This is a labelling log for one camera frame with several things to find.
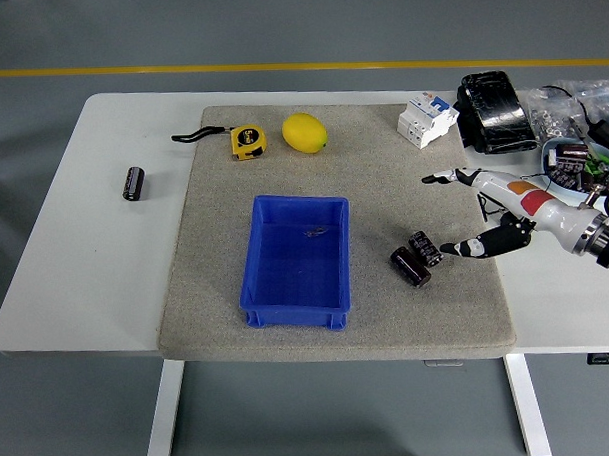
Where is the yellow lemon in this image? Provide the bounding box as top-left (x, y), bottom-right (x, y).
top-left (280, 111), bottom-right (329, 155)

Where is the black battery with print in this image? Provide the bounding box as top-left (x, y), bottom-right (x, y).
top-left (550, 158), bottom-right (585, 189)
top-left (556, 142), bottom-right (589, 163)

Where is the clear bag of metal nuts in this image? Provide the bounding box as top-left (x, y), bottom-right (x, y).
top-left (525, 85), bottom-right (591, 147)

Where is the blue plastic box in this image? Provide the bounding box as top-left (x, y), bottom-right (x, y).
top-left (235, 190), bottom-right (355, 336)

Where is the long dark brown battery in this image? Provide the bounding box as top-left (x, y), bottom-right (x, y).
top-left (389, 246), bottom-right (433, 290)

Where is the light blue bowl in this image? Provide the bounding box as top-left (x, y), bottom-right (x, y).
top-left (540, 135), bottom-right (609, 199)

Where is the white circuit breaker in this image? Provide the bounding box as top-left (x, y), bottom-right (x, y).
top-left (395, 93), bottom-right (462, 151)

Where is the clear plastic bag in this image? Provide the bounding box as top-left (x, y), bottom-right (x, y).
top-left (553, 76), bottom-right (609, 125)

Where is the yellow tape measure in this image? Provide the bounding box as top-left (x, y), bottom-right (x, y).
top-left (170, 122), bottom-right (269, 165)

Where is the black charger with cable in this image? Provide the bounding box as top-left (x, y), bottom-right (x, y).
top-left (539, 82), bottom-right (609, 152)

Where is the white table leg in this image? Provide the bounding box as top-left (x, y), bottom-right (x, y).
top-left (142, 359), bottom-right (188, 456)
top-left (503, 352), bottom-right (553, 456)

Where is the black wrapped pouch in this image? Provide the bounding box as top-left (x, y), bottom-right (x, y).
top-left (451, 69), bottom-right (541, 158)

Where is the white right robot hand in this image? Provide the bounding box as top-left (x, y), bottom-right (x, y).
top-left (420, 162), bottom-right (600, 261)

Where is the short black printed battery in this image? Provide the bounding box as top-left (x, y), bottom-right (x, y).
top-left (408, 229), bottom-right (445, 269)

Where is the grey-brown felt mat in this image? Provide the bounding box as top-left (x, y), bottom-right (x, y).
top-left (148, 95), bottom-right (518, 370)

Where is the black cylindrical battery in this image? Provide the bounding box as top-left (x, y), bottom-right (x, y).
top-left (120, 165), bottom-right (147, 203)

